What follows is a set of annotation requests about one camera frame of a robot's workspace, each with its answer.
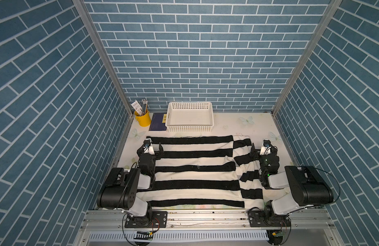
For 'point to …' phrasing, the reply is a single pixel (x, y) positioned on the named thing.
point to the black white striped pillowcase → (206, 171)
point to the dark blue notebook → (156, 124)
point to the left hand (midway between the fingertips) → (155, 143)
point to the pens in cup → (144, 106)
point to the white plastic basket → (189, 117)
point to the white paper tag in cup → (137, 107)
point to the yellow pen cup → (144, 120)
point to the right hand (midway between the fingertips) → (263, 144)
